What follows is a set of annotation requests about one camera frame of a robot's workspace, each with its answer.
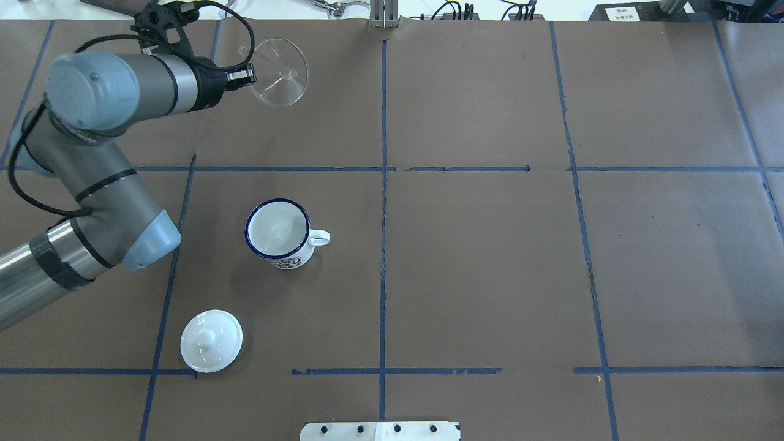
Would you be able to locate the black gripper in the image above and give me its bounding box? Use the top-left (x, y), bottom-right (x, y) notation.
top-left (194, 62), bottom-right (257, 111)

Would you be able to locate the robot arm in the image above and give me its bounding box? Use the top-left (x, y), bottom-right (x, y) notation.
top-left (2, 51), bottom-right (257, 330)

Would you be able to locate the white enamel mug blue rim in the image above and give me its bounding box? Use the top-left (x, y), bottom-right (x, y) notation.
top-left (244, 198), bottom-right (331, 270)

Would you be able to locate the black power strip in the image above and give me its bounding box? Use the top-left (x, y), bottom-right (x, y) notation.
top-left (410, 11), bottom-right (481, 21)

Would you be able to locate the white ceramic lid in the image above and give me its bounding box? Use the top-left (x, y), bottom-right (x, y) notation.
top-left (179, 309), bottom-right (243, 374)

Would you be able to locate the black box with label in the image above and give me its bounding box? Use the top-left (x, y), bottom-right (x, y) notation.
top-left (588, 2), bottom-right (662, 23)

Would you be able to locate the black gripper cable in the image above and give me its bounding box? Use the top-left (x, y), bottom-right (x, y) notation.
top-left (6, 0), bottom-right (257, 216)

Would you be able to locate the aluminium frame post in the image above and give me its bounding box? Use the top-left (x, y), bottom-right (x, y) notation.
top-left (369, 0), bottom-right (400, 29)

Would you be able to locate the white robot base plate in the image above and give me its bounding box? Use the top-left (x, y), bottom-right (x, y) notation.
top-left (300, 421), bottom-right (462, 440)

